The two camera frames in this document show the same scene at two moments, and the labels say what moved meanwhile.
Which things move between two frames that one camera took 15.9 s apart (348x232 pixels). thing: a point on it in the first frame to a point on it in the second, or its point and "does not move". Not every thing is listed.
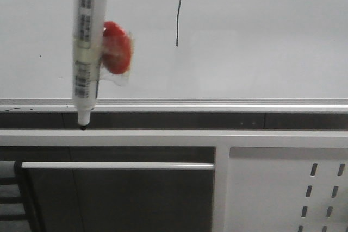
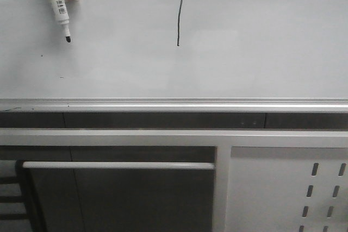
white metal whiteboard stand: (265, 181) does not move
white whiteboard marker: (91, 21) to (61, 11)
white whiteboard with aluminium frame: (204, 41) does not move
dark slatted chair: (17, 212) does not move
